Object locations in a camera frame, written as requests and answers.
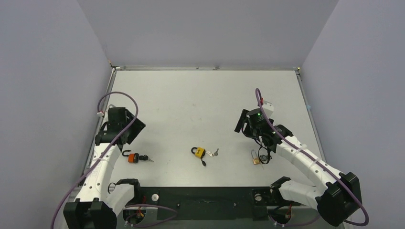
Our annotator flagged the small brass padlock with keys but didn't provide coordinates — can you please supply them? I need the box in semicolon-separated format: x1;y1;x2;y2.
250;150;272;169

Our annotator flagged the yellow padlock with keys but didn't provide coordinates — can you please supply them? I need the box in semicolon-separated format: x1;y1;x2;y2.
191;147;219;167

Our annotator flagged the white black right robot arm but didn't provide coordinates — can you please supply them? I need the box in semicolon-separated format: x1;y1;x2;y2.
235;109;363;226

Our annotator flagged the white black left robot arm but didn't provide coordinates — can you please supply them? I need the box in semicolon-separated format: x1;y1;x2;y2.
63;107;146;229

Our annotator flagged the orange padlock with keys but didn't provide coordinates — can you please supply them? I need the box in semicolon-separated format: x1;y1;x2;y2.
121;150;154;164

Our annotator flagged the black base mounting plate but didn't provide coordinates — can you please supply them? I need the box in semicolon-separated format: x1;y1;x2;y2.
129;187;290;220

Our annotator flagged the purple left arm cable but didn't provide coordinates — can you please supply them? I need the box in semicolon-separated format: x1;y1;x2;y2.
50;92;178;229

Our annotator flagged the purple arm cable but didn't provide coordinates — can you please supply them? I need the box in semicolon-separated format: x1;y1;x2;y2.
50;92;178;229
255;88;370;227

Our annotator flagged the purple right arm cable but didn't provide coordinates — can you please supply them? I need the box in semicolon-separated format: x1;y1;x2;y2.
255;88;370;227

